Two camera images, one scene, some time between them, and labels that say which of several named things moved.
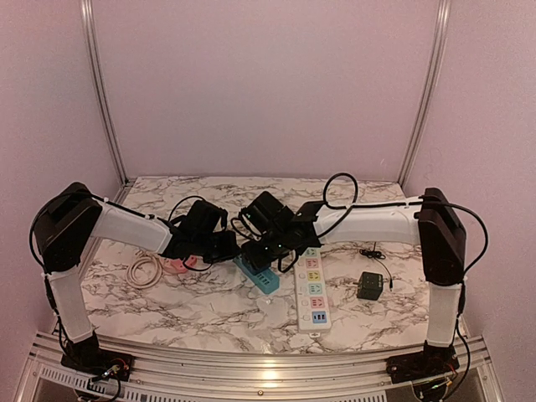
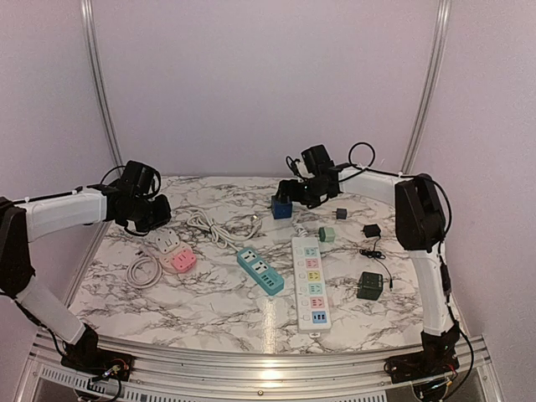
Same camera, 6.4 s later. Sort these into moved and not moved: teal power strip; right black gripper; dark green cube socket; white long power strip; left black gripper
Moved: right black gripper; left black gripper
Not moved: teal power strip; white long power strip; dark green cube socket
